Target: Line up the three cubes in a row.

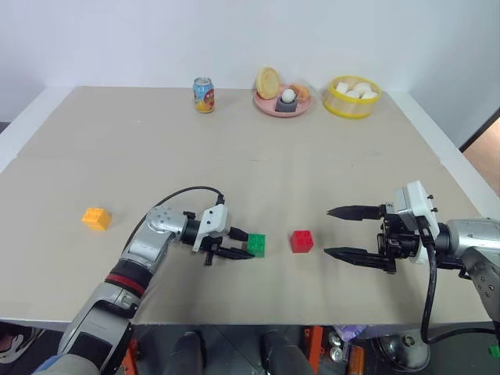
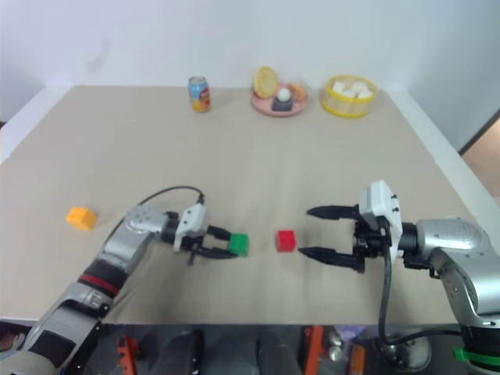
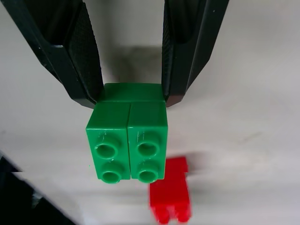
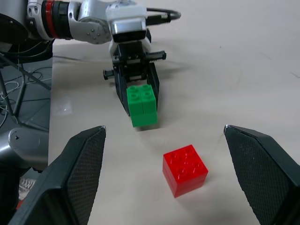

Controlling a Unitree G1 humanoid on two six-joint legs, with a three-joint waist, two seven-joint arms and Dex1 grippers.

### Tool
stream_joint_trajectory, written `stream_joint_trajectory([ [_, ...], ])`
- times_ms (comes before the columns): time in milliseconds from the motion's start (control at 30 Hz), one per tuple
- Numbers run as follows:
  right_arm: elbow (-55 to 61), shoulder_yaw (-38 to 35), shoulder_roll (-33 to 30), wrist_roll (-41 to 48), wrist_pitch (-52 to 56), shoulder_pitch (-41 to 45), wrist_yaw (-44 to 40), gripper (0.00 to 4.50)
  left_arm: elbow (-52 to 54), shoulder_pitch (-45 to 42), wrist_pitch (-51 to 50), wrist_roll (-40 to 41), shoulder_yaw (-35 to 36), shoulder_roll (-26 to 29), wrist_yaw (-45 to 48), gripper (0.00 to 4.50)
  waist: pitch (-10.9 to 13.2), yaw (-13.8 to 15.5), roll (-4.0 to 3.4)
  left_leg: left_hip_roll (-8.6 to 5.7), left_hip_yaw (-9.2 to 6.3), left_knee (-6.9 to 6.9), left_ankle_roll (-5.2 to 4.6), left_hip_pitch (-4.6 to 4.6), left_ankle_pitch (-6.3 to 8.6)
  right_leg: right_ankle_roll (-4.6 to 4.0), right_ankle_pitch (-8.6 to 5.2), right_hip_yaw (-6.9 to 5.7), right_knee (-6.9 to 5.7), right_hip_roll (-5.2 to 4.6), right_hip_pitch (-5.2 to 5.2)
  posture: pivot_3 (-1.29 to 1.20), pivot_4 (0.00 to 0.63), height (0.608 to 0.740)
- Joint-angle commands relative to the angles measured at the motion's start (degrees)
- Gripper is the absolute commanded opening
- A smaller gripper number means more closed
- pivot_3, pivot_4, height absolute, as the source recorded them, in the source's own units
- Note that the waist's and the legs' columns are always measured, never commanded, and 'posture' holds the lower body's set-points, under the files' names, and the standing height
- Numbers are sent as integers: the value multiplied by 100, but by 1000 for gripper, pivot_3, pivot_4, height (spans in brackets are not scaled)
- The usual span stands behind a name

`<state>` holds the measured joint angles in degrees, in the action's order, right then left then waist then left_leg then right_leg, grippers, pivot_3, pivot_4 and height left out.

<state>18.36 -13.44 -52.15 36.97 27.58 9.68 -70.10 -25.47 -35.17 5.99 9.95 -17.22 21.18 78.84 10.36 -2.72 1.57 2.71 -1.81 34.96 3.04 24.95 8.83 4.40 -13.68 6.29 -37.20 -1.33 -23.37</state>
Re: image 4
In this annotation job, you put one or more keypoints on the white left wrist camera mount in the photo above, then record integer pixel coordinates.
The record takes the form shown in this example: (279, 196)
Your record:
(124, 11)

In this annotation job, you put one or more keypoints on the black metal stand frame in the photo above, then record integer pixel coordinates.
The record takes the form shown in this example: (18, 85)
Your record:
(23, 72)

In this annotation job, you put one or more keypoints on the black robot torso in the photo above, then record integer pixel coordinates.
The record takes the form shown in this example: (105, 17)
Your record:
(14, 32)

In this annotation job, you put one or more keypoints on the green brick cube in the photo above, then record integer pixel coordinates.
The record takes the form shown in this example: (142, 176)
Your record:
(143, 107)

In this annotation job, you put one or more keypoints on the printed paper sheet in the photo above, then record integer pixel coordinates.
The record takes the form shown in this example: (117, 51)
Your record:
(27, 187)

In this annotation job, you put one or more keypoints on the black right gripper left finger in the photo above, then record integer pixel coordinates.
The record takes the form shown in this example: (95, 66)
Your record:
(70, 178)

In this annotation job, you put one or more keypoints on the silver robot body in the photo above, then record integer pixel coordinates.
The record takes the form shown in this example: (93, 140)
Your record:
(25, 147)

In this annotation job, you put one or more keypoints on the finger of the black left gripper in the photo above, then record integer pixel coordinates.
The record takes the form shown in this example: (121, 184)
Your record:
(122, 91)
(155, 84)

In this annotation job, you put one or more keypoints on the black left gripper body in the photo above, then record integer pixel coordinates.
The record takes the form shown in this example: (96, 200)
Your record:
(131, 63)

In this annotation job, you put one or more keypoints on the red brick cube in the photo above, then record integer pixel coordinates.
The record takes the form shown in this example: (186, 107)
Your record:
(185, 171)

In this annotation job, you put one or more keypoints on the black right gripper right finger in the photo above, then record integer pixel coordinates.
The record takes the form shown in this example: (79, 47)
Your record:
(264, 173)

